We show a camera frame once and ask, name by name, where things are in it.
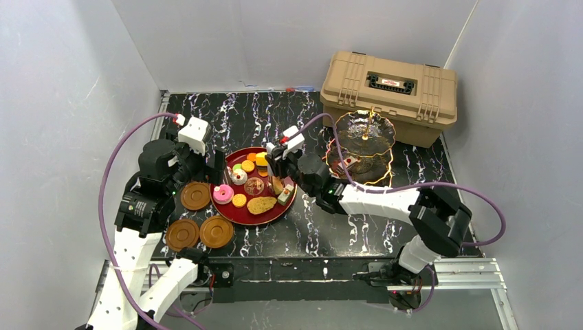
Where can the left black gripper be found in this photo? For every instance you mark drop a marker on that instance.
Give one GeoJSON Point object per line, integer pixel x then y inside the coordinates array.
{"type": "Point", "coordinates": [214, 161]}

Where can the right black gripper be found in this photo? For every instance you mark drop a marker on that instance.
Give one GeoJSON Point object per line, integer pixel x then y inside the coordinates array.
{"type": "Point", "coordinates": [277, 159]}

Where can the orange muffin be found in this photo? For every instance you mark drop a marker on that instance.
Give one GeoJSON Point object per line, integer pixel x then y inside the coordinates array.
{"type": "Point", "coordinates": [277, 185]}

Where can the pink frosted donut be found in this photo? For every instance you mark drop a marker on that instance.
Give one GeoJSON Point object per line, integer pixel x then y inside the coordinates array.
{"type": "Point", "coordinates": [222, 194]}

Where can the small decorated white cake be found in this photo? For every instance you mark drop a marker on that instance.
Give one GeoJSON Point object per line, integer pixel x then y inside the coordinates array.
{"type": "Point", "coordinates": [286, 194]}

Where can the dark red round tray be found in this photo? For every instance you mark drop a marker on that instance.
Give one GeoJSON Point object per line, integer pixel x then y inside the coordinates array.
{"type": "Point", "coordinates": [243, 216]}

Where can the three-tier glass cake stand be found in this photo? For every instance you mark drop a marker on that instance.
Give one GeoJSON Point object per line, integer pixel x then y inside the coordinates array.
{"type": "Point", "coordinates": [369, 136]}

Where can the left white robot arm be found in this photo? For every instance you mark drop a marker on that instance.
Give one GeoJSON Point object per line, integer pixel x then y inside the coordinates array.
{"type": "Point", "coordinates": [165, 168]}

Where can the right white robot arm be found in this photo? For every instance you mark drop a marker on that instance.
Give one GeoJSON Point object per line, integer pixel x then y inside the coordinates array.
{"type": "Point", "coordinates": [438, 217]}

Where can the yellow cake slice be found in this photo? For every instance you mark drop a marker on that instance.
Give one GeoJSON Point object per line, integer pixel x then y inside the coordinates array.
{"type": "Point", "coordinates": [261, 160]}

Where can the round yellow biscuit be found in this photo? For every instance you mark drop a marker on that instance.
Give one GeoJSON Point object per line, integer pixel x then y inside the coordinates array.
{"type": "Point", "coordinates": [248, 166]}

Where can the green macaron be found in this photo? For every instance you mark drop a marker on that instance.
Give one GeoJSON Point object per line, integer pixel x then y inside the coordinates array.
{"type": "Point", "coordinates": [237, 167]}

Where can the white cream puff with cherry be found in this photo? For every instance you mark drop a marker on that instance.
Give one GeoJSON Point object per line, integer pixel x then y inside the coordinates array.
{"type": "Point", "coordinates": [238, 177]}

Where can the wooden coaster upper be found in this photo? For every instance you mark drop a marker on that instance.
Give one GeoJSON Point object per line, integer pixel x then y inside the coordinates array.
{"type": "Point", "coordinates": [195, 196]}

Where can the wooden coaster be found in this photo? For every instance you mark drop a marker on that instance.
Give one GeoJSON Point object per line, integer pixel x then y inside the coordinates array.
{"type": "Point", "coordinates": [182, 233]}
{"type": "Point", "coordinates": [216, 232]}
{"type": "Point", "coordinates": [195, 196]}

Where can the large flat brown cookie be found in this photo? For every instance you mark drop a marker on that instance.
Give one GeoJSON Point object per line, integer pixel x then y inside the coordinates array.
{"type": "Point", "coordinates": [260, 205]}

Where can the wooden coaster middle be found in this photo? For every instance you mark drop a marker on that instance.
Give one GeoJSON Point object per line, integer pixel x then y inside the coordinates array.
{"type": "Point", "coordinates": [216, 232]}

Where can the wooden coaster lower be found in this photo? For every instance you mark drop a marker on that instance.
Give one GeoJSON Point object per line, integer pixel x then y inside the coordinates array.
{"type": "Point", "coordinates": [182, 233]}

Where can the tan plastic toolbox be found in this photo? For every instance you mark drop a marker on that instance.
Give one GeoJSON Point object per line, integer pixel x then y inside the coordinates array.
{"type": "Point", "coordinates": [419, 100]}

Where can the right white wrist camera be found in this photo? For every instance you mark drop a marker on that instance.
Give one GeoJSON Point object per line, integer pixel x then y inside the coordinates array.
{"type": "Point", "coordinates": [289, 141]}

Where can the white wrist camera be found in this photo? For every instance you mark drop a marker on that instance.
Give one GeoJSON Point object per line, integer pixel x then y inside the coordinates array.
{"type": "Point", "coordinates": [195, 134]}
{"type": "Point", "coordinates": [289, 141]}

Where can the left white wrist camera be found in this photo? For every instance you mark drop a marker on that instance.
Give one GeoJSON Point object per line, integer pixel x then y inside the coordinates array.
{"type": "Point", "coordinates": [195, 134]}

